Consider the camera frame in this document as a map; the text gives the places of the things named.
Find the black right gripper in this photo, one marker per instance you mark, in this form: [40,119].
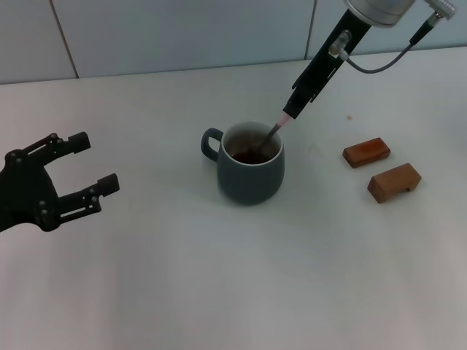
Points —
[328,58]

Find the light arched wooden block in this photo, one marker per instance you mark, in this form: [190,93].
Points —
[390,182]

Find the dark brown coffee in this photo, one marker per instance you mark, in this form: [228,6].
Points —
[251,157]

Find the dark flat wooden block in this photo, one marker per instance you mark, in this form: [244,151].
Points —
[365,153]

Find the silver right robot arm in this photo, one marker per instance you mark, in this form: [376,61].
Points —
[379,11]

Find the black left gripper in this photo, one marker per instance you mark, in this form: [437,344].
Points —
[22,193]

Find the grey ceramic cup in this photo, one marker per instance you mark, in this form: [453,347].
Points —
[250,182]

